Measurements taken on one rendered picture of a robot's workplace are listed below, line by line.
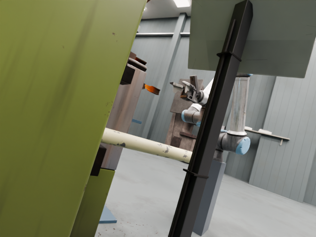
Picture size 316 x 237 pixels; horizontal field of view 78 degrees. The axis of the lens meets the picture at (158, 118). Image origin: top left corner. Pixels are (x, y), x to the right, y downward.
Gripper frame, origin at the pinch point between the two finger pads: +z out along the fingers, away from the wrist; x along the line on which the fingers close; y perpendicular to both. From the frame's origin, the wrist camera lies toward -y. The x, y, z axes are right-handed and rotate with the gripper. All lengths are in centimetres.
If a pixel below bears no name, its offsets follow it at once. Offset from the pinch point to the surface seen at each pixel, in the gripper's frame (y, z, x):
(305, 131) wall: -104, -615, 156
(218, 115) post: 24, 26, -60
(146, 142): 37, 31, -39
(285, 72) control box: 7, 13, -66
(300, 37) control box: 0, 16, -70
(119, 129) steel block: 36, 32, -16
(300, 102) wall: -193, -601, 184
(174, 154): 38, 19, -39
